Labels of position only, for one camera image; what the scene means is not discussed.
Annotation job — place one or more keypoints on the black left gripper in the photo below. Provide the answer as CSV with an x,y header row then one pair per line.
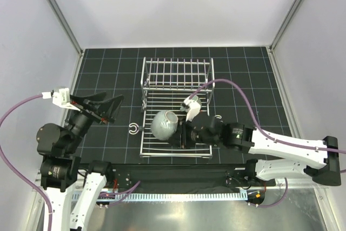
x,y
102,110

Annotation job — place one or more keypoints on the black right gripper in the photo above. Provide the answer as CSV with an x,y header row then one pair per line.
x,y
180,139

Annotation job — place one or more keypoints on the clear glass mug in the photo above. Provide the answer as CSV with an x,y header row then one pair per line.
x,y
164,125

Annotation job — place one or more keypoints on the mint green ceramic mug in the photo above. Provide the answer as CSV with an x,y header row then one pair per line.
x,y
197,99

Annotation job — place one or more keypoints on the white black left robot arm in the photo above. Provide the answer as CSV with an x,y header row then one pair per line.
x,y
59,168

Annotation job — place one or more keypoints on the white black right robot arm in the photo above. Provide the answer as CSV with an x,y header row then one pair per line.
x,y
294,158

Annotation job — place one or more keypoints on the black grid table mat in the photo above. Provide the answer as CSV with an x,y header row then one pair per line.
x,y
118,72

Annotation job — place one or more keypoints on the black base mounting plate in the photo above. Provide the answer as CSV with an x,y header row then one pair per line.
x,y
186,178

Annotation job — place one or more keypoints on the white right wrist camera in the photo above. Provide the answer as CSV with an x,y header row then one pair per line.
x,y
191,108

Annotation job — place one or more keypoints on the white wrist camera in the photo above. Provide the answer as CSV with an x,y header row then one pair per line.
x,y
60,97
191,108

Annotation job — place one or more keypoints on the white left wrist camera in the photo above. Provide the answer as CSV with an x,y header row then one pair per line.
x,y
60,97

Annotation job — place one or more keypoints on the chrome wire dish rack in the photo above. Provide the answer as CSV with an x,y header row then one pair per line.
x,y
165,84

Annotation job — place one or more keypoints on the perforated aluminium cable rail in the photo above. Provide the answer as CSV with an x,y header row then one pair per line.
x,y
140,197

